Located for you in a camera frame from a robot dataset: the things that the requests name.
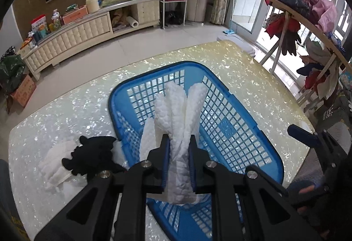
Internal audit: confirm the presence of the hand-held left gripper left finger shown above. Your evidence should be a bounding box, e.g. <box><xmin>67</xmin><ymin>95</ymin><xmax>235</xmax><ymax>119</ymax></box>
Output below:
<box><xmin>34</xmin><ymin>134</ymin><xmax>171</xmax><ymax>241</ymax></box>

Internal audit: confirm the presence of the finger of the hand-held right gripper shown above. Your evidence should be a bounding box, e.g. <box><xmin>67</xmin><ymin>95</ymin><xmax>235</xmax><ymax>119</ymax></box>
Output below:
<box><xmin>287</xmin><ymin>124</ymin><xmax>341</xmax><ymax>173</ymax></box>

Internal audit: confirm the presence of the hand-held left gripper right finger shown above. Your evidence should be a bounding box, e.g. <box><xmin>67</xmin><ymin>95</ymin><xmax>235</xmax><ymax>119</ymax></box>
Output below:
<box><xmin>188</xmin><ymin>134</ymin><xmax>322</xmax><ymax>241</ymax></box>

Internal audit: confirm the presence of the white quilted cloth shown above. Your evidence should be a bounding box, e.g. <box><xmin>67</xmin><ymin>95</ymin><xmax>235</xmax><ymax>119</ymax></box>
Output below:
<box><xmin>139</xmin><ymin>82</ymin><xmax>208</xmax><ymax>204</ymax></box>

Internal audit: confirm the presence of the blue plastic basket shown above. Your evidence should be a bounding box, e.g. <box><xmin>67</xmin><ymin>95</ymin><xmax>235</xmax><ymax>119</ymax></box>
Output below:
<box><xmin>108</xmin><ymin>61</ymin><xmax>284</xmax><ymax>241</ymax></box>

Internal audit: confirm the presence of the black cloth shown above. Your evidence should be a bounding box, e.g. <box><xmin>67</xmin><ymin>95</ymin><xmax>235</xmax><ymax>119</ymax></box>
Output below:
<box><xmin>62</xmin><ymin>136</ymin><xmax>127</xmax><ymax>179</ymax></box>

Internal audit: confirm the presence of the white fabric piece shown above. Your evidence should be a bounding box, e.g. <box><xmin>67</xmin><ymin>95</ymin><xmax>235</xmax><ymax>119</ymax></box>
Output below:
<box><xmin>38</xmin><ymin>139</ymin><xmax>83</xmax><ymax>190</ymax></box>

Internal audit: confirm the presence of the person's right hand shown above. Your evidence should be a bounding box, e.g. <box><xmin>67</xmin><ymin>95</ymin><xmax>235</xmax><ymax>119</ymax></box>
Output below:
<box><xmin>287</xmin><ymin>181</ymin><xmax>319</xmax><ymax>214</ymax></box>

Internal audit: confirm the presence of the pile of mixed clothes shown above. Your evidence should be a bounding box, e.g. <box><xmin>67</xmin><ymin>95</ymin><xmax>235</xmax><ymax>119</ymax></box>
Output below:
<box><xmin>298</xmin><ymin>38</ymin><xmax>344</xmax><ymax>100</ymax></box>

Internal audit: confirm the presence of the black garment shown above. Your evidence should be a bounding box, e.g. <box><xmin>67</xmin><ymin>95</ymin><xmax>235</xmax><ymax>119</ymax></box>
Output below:
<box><xmin>280</xmin><ymin>32</ymin><xmax>301</xmax><ymax>56</ymax></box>

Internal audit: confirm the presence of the red garment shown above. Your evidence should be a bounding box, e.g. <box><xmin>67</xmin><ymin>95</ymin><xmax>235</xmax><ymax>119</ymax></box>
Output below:
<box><xmin>265</xmin><ymin>14</ymin><xmax>301</xmax><ymax>38</ymax></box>

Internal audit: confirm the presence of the wooden clothes rack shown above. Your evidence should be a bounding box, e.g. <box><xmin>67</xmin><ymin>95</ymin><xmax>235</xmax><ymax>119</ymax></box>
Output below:
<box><xmin>246</xmin><ymin>0</ymin><xmax>352</xmax><ymax>113</ymax></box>

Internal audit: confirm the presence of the blue mop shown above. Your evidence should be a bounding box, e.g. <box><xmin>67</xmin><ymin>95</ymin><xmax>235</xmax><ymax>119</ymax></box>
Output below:
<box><xmin>222</xmin><ymin>0</ymin><xmax>239</xmax><ymax>35</ymax></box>

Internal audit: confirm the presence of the glass sliding door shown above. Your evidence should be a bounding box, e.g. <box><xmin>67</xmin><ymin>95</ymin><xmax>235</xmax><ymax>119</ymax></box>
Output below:
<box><xmin>231</xmin><ymin>0</ymin><xmax>352</xmax><ymax>82</ymax></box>

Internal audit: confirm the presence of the cream tufted media cabinet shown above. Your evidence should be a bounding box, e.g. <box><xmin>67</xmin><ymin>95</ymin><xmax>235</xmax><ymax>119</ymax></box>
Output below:
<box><xmin>20</xmin><ymin>0</ymin><xmax>160</xmax><ymax>80</ymax></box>

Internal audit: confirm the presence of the printed cardboard box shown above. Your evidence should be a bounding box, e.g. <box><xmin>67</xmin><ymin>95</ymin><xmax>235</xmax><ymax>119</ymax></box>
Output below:
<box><xmin>11</xmin><ymin>75</ymin><xmax>37</xmax><ymax>107</ymax></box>

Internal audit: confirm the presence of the green bundle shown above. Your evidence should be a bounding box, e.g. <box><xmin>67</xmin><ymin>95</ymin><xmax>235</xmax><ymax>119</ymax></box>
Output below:
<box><xmin>102</xmin><ymin>0</ymin><xmax>132</xmax><ymax>8</ymax></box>

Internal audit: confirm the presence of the pink box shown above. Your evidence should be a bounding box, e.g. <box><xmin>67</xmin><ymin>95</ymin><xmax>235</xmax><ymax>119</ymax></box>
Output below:
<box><xmin>62</xmin><ymin>6</ymin><xmax>88</xmax><ymax>24</ymax></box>

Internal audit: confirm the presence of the green plastic bag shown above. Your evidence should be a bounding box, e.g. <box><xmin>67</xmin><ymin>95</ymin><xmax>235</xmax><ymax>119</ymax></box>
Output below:
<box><xmin>0</xmin><ymin>53</ymin><xmax>27</xmax><ymax>93</ymax></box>

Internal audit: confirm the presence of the red and white snack bag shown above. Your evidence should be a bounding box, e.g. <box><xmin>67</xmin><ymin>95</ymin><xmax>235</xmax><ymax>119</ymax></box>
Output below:
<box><xmin>31</xmin><ymin>14</ymin><xmax>47</xmax><ymax>33</ymax></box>

